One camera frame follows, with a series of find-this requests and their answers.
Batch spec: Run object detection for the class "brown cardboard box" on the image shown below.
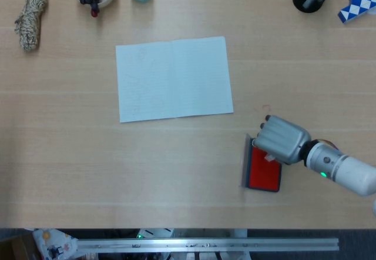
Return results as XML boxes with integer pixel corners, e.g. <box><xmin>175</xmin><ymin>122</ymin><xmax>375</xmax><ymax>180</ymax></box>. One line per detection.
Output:
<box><xmin>0</xmin><ymin>234</ymin><xmax>39</xmax><ymax>260</ymax></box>

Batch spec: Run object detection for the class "red ink pad blue case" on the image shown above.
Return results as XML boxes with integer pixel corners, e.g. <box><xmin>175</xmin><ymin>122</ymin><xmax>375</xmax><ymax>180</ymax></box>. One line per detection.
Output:
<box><xmin>240</xmin><ymin>134</ymin><xmax>283</xmax><ymax>194</ymax></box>

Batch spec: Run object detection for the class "blue white snake cube toy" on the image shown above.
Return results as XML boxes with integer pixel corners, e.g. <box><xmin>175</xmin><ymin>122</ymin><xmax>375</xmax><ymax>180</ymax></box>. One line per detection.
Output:
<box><xmin>337</xmin><ymin>0</ymin><xmax>376</xmax><ymax>25</ymax></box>

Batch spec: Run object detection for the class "white printed plastic bag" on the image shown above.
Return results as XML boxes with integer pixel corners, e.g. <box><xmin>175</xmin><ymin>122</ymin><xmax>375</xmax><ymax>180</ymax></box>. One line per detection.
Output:
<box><xmin>32</xmin><ymin>228</ymin><xmax>79</xmax><ymax>260</ymax></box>

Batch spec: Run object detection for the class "coiled beige speckled rope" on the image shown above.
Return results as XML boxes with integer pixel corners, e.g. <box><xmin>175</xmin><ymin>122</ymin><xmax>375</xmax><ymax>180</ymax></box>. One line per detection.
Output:
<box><xmin>14</xmin><ymin>0</ymin><xmax>49</xmax><ymax>52</ymax></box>

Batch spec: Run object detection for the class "aluminium extrusion rail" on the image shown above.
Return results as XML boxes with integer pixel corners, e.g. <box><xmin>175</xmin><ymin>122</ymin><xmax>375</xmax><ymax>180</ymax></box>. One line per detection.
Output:
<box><xmin>76</xmin><ymin>237</ymin><xmax>341</xmax><ymax>254</ymax></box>

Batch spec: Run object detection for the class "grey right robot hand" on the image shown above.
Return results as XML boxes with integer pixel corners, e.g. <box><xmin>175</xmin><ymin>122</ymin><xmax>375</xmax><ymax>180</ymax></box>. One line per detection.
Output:
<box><xmin>251</xmin><ymin>115</ymin><xmax>312</xmax><ymax>165</ymax></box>

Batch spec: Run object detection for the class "white lined paper sheet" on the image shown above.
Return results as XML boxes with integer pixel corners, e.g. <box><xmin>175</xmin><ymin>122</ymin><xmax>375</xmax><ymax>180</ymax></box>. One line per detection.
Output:
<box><xmin>115</xmin><ymin>36</ymin><xmax>234</xmax><ymax>124</ymax></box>

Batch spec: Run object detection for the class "white robot base green light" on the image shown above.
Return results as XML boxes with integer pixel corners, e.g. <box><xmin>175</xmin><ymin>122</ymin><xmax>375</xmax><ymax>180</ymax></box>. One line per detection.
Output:
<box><xmin>136</xmin><ymin>228</ymin><xmax>174</xmax><ymax>239</ymax></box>

